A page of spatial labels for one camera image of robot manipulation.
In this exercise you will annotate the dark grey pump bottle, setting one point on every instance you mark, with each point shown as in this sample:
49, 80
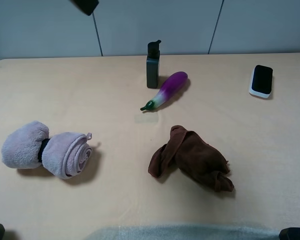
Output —
152, 64

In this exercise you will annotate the rolled pink towel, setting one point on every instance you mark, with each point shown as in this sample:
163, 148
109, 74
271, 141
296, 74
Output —
64, 155

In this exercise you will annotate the black block bottom right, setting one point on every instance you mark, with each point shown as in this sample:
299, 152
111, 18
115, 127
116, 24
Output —
291, 233

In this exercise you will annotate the black and white eraser block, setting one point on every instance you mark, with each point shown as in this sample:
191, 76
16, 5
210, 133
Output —
261, 82

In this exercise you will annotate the brown crumpled cloth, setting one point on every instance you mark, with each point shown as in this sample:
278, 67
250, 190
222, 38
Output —
193, 156

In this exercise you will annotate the purple toy eggplant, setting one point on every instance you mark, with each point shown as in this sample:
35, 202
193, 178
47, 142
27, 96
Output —
168, 89

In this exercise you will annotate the grey foam pad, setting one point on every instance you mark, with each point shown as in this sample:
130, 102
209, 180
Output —
183, 232

